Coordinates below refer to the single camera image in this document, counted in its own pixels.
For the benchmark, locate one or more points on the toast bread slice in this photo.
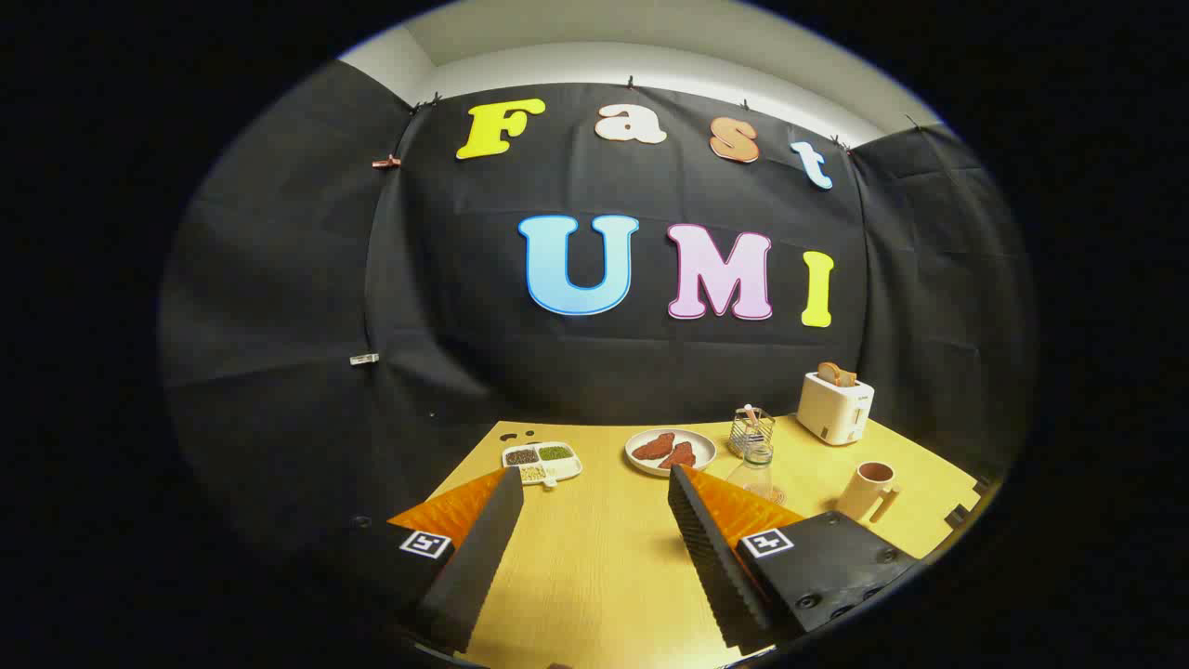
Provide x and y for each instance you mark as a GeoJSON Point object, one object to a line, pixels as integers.
{"type": "Point", "coordinates": [834, 374]}

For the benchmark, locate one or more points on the brown meat slice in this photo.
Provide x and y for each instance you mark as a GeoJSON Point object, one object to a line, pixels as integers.
{"type": "Point", "coordinates": [678, 456]}
{"type": "Point", "coordinates": [653, 446]}

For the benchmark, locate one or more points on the pink checkered straw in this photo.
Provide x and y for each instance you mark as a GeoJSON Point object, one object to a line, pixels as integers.
{"type": "Point", "coordinates": [749, 414]}

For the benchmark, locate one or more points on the white divided grain dish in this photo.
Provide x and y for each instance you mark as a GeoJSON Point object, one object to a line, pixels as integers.
{"type": "Point", "coordinates": [543, 462]}

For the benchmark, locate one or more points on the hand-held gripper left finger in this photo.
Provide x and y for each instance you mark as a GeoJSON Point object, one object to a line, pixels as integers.
{"type": "Point", "coordinates": [483, 548]}

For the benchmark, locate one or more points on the cream toaster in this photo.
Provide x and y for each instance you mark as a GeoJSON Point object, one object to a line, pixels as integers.
{"type": "Point", "coordinates": [834, 409]}

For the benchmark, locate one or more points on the white round plate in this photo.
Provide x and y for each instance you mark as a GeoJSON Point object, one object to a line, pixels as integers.
{"type": "Point", "coordinates": [697, 446]}

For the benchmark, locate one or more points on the wooden table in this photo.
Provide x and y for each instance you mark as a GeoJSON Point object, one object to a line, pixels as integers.
{"type": "Point", "coordinates": [604, 557]}

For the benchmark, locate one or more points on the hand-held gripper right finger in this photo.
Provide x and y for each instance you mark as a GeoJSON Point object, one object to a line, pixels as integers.
{"type": "Point", "coordinates": [711, 557]}

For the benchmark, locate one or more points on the clear plastic juice bottle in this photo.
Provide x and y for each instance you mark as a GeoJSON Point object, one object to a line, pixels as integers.
{"type": "Point", "coordinates": [754, 469]}

